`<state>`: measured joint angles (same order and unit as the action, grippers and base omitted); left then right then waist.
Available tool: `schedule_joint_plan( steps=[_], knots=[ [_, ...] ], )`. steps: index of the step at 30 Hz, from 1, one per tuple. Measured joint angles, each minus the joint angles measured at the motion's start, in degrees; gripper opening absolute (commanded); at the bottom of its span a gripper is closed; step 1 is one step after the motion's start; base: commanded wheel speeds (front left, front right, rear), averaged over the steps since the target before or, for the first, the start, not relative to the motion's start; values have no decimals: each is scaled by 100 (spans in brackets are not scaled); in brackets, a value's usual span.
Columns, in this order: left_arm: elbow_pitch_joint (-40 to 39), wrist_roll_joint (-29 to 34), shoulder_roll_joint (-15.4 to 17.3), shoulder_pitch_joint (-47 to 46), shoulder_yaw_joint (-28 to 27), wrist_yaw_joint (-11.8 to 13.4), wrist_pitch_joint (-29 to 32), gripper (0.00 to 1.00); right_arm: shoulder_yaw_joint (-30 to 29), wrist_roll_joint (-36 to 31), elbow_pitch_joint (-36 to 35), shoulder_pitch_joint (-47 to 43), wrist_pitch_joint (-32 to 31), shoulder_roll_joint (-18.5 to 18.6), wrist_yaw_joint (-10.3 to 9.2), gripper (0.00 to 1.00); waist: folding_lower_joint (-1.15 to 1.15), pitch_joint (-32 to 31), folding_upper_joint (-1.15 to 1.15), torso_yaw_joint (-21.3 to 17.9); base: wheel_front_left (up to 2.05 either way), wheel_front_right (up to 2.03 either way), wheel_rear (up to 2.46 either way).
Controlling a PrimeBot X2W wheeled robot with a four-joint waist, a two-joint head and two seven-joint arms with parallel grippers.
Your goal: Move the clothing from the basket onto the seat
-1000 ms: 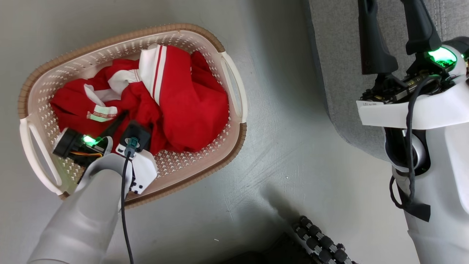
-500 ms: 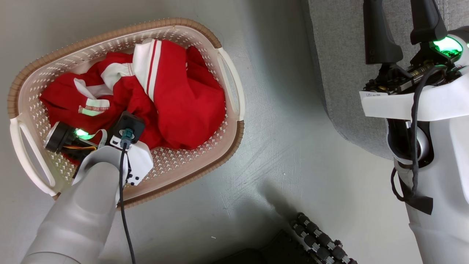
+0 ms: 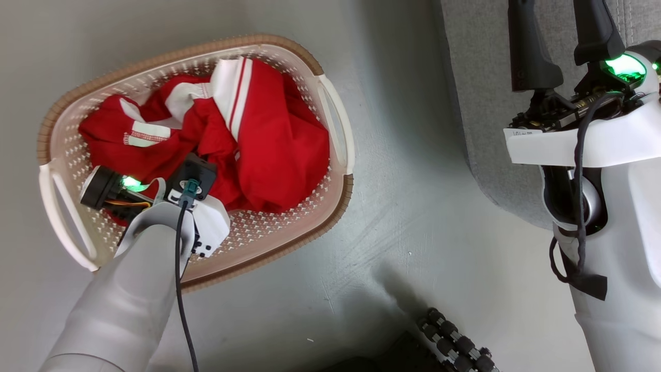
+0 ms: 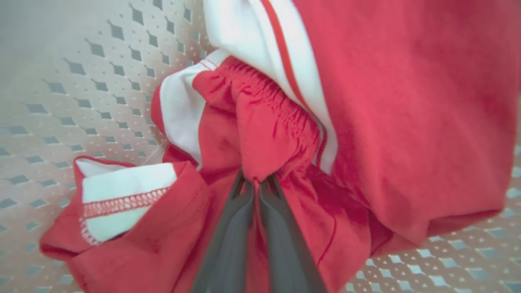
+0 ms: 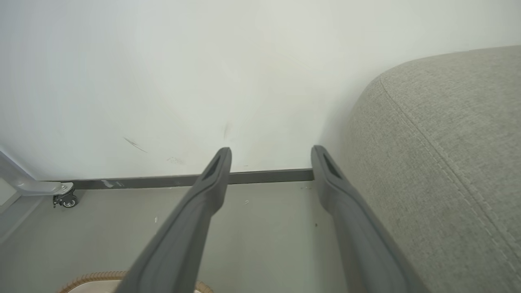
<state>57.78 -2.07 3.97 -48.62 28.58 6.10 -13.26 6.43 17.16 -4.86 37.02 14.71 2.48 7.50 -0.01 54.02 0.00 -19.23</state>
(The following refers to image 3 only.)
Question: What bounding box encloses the red garment white striped collar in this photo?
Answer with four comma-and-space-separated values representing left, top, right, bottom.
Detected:
78, 57, 331, 228

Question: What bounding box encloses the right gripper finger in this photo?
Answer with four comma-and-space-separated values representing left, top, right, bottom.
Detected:
573, 0, 627, 67
508, 0, 564, 93

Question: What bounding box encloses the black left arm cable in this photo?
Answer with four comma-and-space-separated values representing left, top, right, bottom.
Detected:
174, 178, 201, 372

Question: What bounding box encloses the grey fabric sofa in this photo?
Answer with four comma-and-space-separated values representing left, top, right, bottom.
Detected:
439, 0, 661, 230

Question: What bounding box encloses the left gripper body black cylinder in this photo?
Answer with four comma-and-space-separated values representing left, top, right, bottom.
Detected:
80, 165, 167, 225

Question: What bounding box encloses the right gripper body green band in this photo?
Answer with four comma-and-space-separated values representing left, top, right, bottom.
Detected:
509, 40, 661, 132

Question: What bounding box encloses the white perforated laundry basket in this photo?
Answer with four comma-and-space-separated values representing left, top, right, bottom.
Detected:
36, 34, 356, 295

